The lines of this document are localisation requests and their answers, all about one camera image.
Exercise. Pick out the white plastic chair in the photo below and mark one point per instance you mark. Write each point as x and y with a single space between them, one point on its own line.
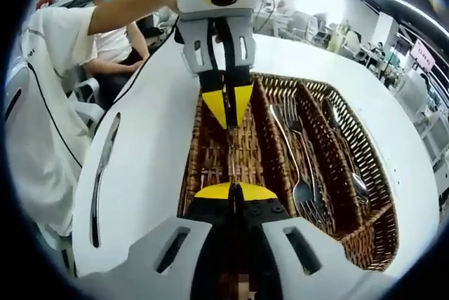
87 86

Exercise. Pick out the silver spoon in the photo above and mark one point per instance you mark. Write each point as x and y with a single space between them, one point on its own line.
360 189
329 114

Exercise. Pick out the brown wicker utensil storage tray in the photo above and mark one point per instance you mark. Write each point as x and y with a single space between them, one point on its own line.
252 160

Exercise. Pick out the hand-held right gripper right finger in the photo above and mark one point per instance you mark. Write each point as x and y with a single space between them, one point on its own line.
308 251

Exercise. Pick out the person's white shirt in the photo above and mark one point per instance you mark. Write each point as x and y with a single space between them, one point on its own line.
45 103

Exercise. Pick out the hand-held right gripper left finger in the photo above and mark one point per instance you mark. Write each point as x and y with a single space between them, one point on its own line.
158 244

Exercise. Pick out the white chest device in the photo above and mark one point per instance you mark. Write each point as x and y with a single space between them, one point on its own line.
21 75

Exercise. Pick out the silver knife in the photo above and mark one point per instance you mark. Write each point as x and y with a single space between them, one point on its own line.
100 181
231 153

